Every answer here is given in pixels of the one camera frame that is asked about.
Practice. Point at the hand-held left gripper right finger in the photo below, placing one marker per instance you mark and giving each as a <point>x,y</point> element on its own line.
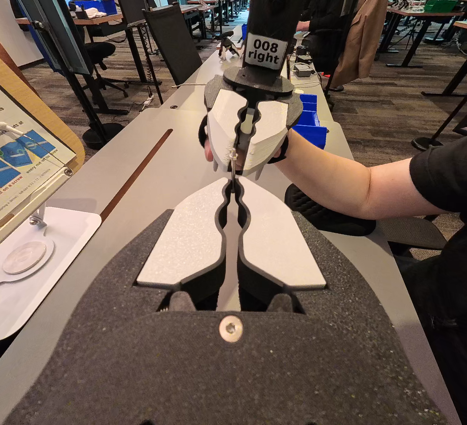
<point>277,246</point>

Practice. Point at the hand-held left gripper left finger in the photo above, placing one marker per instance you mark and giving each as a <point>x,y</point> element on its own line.
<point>182,242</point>

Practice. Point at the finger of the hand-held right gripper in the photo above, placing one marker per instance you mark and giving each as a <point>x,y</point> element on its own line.
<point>272,125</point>
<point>222,125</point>

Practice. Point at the small metal nut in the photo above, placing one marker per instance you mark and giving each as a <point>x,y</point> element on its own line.
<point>232,154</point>

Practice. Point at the blue bin with black divider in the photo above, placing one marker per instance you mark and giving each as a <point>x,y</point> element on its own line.
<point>310,136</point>

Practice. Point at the metal screw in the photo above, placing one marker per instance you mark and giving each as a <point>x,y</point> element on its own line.
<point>232,177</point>

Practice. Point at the black elbow rest pad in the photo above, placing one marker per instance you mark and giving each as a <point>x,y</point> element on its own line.
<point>328,220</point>

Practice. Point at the person's right forearm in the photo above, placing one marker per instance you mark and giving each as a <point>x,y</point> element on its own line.
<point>328,177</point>

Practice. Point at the wooden top desk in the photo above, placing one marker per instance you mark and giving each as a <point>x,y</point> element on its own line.
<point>113,18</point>
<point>408,12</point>

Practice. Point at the person's right hand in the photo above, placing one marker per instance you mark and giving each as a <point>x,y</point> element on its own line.
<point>209,151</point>

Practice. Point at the blue storage bin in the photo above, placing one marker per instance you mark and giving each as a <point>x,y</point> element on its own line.
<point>109,7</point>
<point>308,98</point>
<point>246,31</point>

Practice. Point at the black box device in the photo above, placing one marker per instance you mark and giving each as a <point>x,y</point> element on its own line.
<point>302,54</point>

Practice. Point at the small black white gadget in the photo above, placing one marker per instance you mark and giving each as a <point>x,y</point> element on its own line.
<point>228,45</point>

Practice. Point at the grey power adapter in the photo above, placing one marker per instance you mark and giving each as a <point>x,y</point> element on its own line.
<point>303,70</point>

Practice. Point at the red object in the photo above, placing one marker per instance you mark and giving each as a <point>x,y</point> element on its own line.
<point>326,75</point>

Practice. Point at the tan coat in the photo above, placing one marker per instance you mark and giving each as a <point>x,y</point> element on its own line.
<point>365,31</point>

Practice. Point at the dark grey chair armrest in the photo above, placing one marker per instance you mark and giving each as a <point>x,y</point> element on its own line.
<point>412,231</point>

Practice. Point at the black office chair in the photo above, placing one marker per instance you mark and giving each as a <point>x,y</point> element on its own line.
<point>100,52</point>

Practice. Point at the black pole stand round base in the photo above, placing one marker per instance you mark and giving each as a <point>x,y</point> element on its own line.
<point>427,144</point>

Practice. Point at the green storage bin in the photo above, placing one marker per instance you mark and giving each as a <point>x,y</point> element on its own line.
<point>439,6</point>

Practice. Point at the white cloth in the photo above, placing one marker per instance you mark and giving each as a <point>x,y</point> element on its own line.
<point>96,12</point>

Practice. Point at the person's black shirt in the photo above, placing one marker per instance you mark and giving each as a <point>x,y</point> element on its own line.
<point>437,304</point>

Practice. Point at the instruction sign on white stand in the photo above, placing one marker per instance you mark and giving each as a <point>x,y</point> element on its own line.
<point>29,162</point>

